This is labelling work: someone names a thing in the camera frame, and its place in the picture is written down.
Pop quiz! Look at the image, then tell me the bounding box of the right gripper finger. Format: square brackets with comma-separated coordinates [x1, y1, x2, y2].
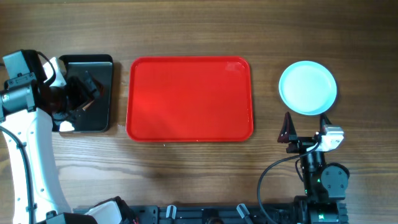
[320, 113, 332, 129]
[277, 112, 297, 143]

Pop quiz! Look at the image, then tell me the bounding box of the green scouring sponge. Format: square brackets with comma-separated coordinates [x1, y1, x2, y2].
[82, 100, 94, 111]

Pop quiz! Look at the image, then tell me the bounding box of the light blue plate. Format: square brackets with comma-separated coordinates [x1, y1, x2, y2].
[278, 60, 338, 116]

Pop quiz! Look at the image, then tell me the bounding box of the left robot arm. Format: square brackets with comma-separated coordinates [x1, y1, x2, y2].
[1, 50, 139, 224]

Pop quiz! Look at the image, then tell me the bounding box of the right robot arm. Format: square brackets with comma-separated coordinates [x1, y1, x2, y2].
[277, 113, 350, 224]

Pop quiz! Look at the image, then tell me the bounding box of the black rectangular tray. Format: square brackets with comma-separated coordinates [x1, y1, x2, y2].
[52, 54, 114, 133]

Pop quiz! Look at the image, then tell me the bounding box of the red plastic tray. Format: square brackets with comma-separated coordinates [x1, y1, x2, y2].
[126, 56, 254, 142]

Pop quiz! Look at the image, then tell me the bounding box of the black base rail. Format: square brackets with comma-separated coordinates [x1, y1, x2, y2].
[72, 202, 349, 224]

